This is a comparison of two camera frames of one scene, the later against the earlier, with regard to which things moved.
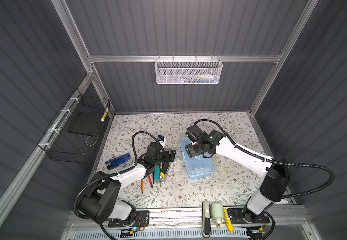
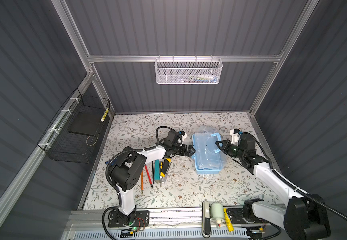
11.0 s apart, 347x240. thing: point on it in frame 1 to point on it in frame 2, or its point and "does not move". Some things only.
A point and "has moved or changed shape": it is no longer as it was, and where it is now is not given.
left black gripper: x=172 y=153 to x=188 y=153
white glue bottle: x=217 y=213 does not move
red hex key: x=150 y=181 does not move
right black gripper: x=189 y=150 to x=226 y=143
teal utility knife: x=157 y=174 does not move
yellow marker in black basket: x=104 y=115 does not move
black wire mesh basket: x=73 y=133 does not move
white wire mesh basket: x=188 y=71 does not move
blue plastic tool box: x=198 y=167 has moved or changed shape
